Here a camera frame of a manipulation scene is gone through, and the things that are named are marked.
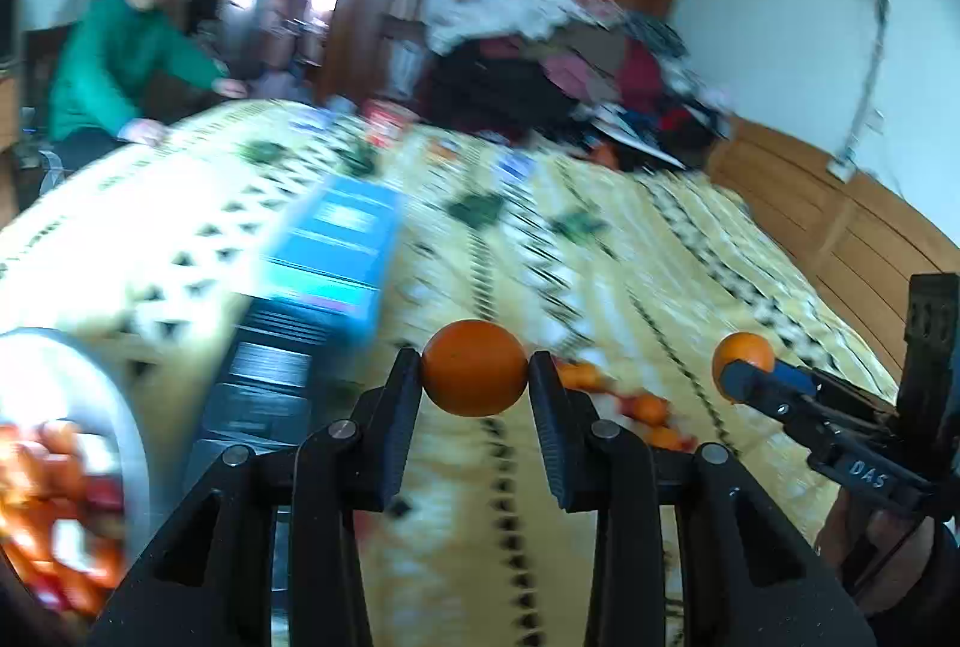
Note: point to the pile of small oranges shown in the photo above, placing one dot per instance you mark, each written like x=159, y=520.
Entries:
x=649, y=409

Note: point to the large orange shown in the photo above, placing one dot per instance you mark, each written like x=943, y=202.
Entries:
x=474, y=367

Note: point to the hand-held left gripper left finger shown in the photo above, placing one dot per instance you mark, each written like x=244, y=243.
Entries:
x=405, y=422

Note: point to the pile of clothes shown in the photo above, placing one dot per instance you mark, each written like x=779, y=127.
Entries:
x=525, y=85

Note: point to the metal bowl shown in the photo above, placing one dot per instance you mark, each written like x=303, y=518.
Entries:
x=112, y=407

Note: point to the person's right hand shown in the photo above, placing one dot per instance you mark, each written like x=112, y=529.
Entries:
x=892, y=564

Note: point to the heap of orange red produce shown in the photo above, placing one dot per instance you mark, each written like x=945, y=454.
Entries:
x=52, y=489

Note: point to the small orange object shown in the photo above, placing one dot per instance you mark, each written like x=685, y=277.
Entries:
x=602, y=156

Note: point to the yellow patterned blanket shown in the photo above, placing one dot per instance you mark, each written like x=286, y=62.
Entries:
x=675, y=257

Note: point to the blue white card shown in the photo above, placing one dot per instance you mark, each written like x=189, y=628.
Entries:
x=516, y=165

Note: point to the red box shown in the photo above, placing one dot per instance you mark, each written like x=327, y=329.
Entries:
x=386, y=122

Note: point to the black cardboard box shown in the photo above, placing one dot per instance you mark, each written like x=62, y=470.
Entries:
x=262, y=377

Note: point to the wooden headboard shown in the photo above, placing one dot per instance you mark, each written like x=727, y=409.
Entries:
x=825, y=220

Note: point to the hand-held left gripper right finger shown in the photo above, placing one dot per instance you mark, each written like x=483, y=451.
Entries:
x=551, y=437

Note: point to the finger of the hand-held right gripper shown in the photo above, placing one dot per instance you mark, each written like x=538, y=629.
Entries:
x=750, y=385
x=796, y=379

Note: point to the small orange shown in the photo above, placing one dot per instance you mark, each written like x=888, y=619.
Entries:
x=739, y=347

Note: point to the blue cardboard box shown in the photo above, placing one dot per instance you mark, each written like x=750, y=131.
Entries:
x=337, y=250

